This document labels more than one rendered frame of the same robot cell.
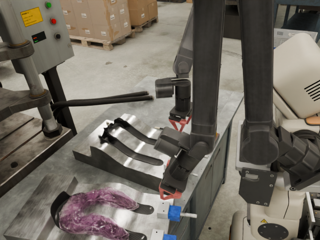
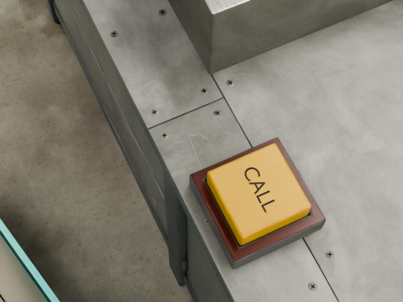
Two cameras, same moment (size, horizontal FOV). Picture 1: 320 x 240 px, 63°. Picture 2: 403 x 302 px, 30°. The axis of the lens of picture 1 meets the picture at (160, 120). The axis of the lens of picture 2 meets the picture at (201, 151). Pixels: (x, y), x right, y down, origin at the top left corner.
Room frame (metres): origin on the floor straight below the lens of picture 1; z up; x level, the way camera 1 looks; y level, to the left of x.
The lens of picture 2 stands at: (1.05, -0.44, 1.36)
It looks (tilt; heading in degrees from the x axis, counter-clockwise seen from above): 65 degrees down; 121
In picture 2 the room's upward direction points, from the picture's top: 2 degrees clockwise
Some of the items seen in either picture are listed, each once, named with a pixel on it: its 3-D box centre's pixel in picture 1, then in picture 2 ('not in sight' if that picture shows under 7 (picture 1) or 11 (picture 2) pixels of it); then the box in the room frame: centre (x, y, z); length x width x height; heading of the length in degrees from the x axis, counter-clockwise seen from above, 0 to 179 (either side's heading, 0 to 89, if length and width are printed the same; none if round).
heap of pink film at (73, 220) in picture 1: (95, 209); not in sight; (0.55, 0.24, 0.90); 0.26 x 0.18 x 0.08; 76
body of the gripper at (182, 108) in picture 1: (183, 103); not in sight; (0.82, -0.09, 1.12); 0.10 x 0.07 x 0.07; 148
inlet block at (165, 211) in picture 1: (177, 213); not in sight; (0.54, -0.03, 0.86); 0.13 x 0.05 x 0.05; 76
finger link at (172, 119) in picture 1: (180, 122); not in sight; (0.80, -0.08, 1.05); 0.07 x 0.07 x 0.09; 58
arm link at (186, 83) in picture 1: (181, 88); not in sight; (0.82, -0.09, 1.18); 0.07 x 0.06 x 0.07; 92
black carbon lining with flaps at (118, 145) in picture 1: (133, 140); not in sight; (0.88, 0.13, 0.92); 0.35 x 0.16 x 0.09; 59
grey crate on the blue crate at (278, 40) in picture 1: (290, 39); not in sight; (3.55, -1.93, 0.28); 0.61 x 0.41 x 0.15; 52
